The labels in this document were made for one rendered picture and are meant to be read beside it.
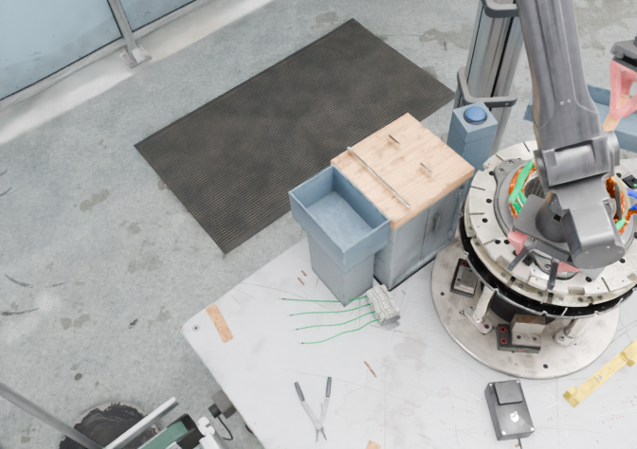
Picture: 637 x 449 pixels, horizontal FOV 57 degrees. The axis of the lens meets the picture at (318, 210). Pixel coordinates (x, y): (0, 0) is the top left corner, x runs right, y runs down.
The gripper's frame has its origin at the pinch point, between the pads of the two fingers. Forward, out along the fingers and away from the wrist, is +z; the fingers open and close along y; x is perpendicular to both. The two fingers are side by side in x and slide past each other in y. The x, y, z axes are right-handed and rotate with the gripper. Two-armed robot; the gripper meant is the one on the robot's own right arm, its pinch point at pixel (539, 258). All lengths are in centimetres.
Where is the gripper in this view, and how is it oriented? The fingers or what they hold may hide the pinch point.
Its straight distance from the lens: 93.3
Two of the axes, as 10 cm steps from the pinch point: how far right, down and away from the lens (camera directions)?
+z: 0.5, 5.7, 8.2
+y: 8.4, 4.2, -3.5
